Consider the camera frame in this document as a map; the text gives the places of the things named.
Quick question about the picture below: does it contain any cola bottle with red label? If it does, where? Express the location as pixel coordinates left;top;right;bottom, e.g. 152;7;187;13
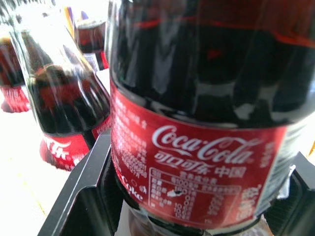
0;31;32;114
9;14;112;172
75;19;110;72
105;0;315;236

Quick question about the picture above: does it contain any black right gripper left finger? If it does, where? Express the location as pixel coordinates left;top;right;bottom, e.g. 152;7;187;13
37;129;124;236

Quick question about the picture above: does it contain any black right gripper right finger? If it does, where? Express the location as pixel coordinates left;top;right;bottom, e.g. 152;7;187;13
263;151;315;236

